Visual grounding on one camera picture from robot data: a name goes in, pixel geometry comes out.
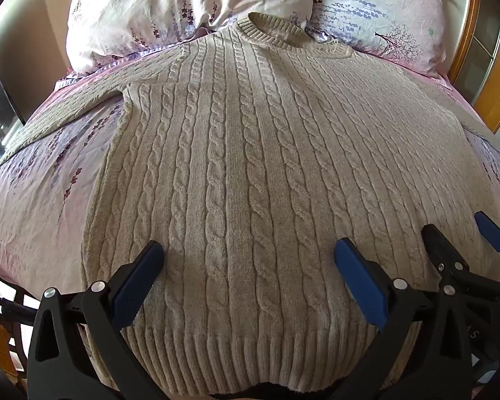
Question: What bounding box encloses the window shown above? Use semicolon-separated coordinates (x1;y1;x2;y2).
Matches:
0;27;28;186

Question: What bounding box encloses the pink floral bed sheet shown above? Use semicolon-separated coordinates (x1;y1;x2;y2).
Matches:
0;48;500;390

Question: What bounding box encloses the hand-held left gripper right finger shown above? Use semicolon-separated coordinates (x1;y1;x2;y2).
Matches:
334;237;473;400

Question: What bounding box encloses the pale pillow with tree print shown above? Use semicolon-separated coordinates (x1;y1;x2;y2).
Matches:
306;0;453;80

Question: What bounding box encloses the pale pillow with lavender print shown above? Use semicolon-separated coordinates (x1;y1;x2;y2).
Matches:
64;0;317;78

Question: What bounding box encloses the beige cable knit sweater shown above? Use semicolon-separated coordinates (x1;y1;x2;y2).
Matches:
2;12;500;396

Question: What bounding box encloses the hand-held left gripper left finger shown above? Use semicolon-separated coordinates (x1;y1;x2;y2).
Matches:
25;239;167;400

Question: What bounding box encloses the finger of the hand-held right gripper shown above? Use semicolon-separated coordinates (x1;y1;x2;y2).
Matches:
422;224;484;288
474;211;500;267

